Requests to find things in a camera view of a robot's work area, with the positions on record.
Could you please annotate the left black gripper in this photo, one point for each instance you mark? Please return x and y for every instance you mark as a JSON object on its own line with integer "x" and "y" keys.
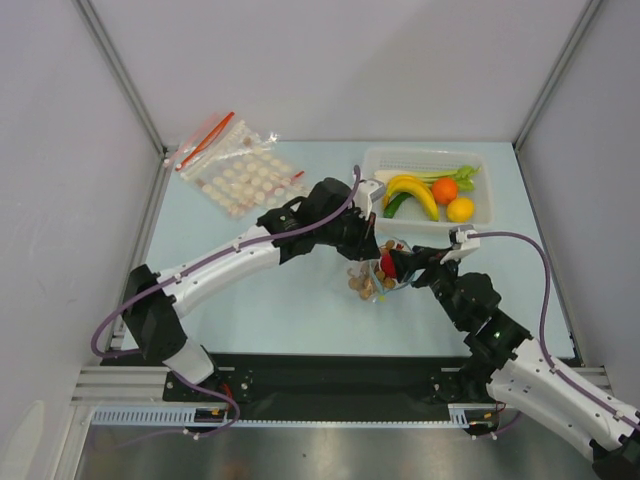
{"x": 364, "y": 246}

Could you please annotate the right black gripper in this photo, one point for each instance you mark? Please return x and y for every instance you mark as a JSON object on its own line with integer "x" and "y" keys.
{"x": 420, "y": 260}

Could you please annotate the red pomegranate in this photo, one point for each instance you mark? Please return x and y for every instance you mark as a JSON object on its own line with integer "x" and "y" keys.
{"x": 386, "y": 265}

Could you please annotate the blue zipper clear bag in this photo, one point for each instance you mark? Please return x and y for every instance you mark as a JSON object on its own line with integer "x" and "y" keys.
{"x": 380, "y": 270}

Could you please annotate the brown longan bunch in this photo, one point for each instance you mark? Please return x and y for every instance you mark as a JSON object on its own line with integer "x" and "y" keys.
{"x": 370, "y": 282}

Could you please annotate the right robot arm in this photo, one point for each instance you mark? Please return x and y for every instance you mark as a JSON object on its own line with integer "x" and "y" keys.
{"x": 516, "y": 369}

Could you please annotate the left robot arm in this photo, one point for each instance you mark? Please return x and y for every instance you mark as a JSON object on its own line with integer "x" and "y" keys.
{"x": 332, "y": 214}

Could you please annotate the polka dot zip bag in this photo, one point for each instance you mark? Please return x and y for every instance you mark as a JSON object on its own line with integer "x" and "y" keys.
{"x": 241, "y": 183}

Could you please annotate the red zipper clear bag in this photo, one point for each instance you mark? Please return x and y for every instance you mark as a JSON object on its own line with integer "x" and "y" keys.
{"x": 218, "y": 142}

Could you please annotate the green cucumber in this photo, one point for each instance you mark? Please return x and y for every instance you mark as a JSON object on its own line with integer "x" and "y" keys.
{"x": 394, "y": 205}

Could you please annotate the yellow banana bunch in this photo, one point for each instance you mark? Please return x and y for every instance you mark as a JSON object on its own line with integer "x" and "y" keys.
{"x": 418, "y": 190}

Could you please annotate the yellow lemon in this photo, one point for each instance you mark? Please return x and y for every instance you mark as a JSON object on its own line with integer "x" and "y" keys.
{"x": 460, "y": 210}

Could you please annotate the orange fruit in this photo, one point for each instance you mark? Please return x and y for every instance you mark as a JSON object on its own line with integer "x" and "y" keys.
{"x": 444, "y": 190}

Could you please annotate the green celery stalk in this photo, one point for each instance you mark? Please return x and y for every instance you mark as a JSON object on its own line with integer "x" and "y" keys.
{"x": 463, "y": 176}

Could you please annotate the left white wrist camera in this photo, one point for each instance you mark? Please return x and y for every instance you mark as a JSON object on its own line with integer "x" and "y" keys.
{"x": 367, "y": 194}

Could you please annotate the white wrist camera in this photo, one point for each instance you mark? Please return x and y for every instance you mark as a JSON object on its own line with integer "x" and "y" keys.
{"x": 367, "y": 194}
{"x": 463, "y": 241}

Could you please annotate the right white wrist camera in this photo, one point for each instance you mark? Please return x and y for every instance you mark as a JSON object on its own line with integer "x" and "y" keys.
{"x": 463, "y": 241}

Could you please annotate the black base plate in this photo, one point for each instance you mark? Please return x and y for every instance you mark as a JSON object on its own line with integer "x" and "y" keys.
{"x": 341, "y": 388}

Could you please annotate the white slotted cable duct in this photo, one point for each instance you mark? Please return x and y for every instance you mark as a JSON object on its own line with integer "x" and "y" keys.
{"x": 193, "y": 417}

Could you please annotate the right aluminium frame post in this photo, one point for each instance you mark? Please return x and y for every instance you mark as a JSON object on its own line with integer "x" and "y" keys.
{"x": 560, "y": 68}

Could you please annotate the aluminium frame post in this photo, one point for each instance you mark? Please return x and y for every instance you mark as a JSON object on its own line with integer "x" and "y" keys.
{"x": 114, "y": 62}
{"x": 560, "y": 68}

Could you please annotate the left aluminium frame post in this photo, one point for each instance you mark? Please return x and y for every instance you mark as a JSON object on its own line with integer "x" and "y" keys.
{"x": 114, "y": 62}

